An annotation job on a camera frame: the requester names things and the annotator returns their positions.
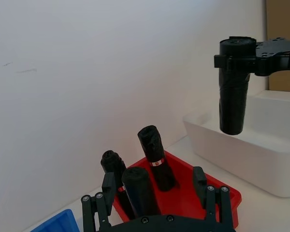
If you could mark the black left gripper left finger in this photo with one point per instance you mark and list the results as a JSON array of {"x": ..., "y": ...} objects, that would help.
[{"x": 108, "y": 191}]

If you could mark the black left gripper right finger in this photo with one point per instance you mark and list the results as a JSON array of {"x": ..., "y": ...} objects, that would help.
[{"x": 199, "y": 186}]

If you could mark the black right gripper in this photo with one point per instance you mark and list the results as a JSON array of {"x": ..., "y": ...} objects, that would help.
[{"x": 273, "y": 60}]

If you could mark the long black bag roll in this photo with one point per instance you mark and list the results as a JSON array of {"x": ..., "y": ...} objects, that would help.
[{"x": 232, "y": 104}]

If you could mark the red plastic bin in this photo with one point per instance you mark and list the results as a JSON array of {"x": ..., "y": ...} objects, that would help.
[{"x": 183, "y": 191}]

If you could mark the thin black bag roll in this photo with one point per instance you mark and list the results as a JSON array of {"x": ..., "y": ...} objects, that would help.
[{"x": 112, "y": 160}]

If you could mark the thick black bag roll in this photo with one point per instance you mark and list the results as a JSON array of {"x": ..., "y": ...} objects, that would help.
[{"x": 140, "y": 191}]

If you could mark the black bag roll, white label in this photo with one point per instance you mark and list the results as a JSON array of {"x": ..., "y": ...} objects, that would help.
[{"x": 157, "y": 154}]

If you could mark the blue plastic bin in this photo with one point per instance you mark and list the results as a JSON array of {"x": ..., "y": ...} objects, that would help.
[{"x": 60, "y": 223}]

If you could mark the brown board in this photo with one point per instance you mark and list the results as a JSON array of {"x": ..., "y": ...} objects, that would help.
[{"x": 284, "y": 19}]

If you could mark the white rectangular box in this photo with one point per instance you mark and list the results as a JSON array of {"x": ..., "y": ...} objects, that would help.
[{"x": 268, "y": 154}]

